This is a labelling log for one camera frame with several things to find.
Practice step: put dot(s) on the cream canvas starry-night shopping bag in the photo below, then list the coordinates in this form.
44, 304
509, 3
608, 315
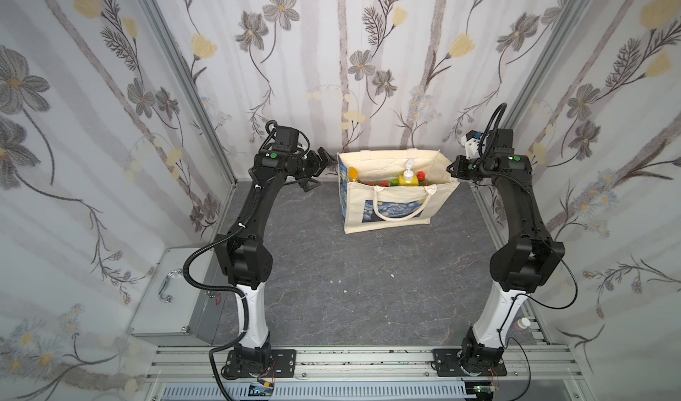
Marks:
367, 206

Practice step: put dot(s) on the yellow-green red-capped bottle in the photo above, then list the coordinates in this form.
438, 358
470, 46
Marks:
421, 178

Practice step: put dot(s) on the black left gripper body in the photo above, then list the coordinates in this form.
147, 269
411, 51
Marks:
311, 166

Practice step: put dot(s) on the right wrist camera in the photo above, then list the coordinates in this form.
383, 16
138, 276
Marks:
472, 142

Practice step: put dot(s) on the yellow pump dish soap bottle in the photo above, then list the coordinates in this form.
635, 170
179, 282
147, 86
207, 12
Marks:
408, 177

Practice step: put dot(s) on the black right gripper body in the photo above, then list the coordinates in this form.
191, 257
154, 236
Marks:
457, 168

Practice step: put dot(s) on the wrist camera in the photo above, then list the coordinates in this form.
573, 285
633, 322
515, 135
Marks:
286, 140
472, 142

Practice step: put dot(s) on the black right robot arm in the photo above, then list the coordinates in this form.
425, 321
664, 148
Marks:
524, 263

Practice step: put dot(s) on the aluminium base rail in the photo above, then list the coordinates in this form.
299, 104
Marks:
533, 372

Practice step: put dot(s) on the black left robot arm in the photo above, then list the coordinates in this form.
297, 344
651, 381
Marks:
247, 263

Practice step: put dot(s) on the grey metal box with handle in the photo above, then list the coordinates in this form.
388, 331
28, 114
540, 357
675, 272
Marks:
173, 313

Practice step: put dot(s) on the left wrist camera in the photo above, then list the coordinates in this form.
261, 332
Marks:
286, 140

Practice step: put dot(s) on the orange dish soap bottle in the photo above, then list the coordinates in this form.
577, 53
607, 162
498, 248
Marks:
353, 175

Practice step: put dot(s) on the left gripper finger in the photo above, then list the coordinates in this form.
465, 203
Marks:
325, 159
309, 184

